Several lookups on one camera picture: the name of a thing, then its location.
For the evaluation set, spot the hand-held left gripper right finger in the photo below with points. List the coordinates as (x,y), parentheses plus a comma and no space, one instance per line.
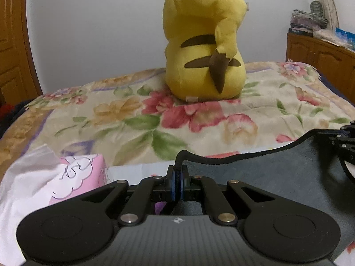
(183,184)

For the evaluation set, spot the stack of folded papers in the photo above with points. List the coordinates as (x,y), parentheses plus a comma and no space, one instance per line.
(306,22)

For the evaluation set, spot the white bedsheet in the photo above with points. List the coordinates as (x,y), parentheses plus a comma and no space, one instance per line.
(25,183)

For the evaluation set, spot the floral blanket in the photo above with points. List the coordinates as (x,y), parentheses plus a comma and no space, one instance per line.
(116,116)

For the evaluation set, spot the yellow plush toy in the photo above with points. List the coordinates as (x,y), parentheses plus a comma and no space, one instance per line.
(202,41)

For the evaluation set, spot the wooden door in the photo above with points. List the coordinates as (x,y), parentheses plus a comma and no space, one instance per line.
(14,47)

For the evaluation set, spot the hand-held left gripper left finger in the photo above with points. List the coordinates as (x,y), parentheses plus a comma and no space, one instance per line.
(173,184)

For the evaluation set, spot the wooden cabinet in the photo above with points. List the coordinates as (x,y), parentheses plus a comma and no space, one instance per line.
(319,52)

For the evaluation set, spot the grey towel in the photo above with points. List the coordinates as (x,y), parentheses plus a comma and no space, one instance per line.
(258,166)

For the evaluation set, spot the dark clothes pile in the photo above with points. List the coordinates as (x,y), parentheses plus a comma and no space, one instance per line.
(11,116)

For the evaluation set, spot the pink printed tissue pack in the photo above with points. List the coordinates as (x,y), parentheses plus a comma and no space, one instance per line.
(83,174)

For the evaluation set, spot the dark blue mattress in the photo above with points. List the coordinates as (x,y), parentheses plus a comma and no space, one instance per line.
(337,87)

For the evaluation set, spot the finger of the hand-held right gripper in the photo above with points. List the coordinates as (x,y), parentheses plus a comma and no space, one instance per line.
(344,145)
(350,127)

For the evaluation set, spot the blue picture box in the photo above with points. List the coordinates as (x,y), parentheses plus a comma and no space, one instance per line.
(345,38)

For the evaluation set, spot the ribbed glass jar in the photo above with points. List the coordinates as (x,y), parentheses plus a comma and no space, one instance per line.
(317,8)

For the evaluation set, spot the white wrapped pole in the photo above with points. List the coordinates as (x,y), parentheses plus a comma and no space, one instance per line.
(331,2)

